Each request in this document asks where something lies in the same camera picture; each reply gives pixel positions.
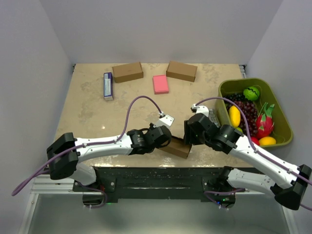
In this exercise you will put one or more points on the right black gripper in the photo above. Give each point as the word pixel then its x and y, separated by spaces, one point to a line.
pixel 188 137

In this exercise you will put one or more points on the aluminium rail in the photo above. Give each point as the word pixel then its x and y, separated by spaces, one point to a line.
pixel 44 185

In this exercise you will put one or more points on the right folded cardboard box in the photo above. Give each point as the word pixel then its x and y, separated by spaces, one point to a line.
pixel 181 71

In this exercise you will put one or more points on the dark red grape bunch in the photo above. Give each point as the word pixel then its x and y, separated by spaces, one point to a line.
pixel 251 114

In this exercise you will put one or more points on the black grape bunch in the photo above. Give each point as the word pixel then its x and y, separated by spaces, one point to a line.
pixel 237 98

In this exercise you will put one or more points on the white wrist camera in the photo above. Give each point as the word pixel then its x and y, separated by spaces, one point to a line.
pixel 164 120
pixel 200 109

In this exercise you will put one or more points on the folded cardboard box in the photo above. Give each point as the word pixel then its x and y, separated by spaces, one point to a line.
pixel 127 72
pixel 181 71

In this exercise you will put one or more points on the pink sticky note pad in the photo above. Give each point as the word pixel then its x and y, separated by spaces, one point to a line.
pixel 160 85

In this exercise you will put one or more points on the black base frame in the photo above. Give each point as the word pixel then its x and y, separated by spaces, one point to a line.
pixel 157 183

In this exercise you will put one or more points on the olive green plastic bin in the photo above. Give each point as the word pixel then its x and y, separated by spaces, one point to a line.
pixel 282 131

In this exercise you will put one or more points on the pink dragon fruit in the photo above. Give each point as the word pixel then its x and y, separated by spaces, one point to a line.
pixel 264 122

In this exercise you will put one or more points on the green toy melon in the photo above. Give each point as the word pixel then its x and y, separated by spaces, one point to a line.
pixel 251 93

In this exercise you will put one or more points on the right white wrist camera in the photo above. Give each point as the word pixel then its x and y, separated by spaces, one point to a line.
pixel 200 109

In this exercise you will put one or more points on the purple toothpaste box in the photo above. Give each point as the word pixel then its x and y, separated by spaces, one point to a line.
pixel 108 86

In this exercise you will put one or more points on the left folded cardboard box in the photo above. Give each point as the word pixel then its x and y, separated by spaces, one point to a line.
pixel 127 72

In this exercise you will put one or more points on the brown cardboard box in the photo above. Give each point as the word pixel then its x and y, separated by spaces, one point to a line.
pixel 177 147

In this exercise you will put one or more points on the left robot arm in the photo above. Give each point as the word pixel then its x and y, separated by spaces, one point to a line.
pixel 67 154

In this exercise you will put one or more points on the yellow toy lemon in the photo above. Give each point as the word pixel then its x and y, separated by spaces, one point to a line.
pixel 235 116

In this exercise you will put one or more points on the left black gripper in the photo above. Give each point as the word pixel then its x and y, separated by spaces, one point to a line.
pixel 153 129

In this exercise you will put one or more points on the red toy apple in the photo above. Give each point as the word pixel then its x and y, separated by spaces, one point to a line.
pixel 255 140

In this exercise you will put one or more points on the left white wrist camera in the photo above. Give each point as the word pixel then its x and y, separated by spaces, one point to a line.
pixel 164 120

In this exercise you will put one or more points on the orange yellow mango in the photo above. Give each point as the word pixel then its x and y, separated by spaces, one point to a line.
pixel 268 140

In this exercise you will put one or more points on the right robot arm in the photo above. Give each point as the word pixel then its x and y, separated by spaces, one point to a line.
pixel 285 181

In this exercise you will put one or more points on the red silver snack packet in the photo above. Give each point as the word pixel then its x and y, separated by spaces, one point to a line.
pixel 213 117

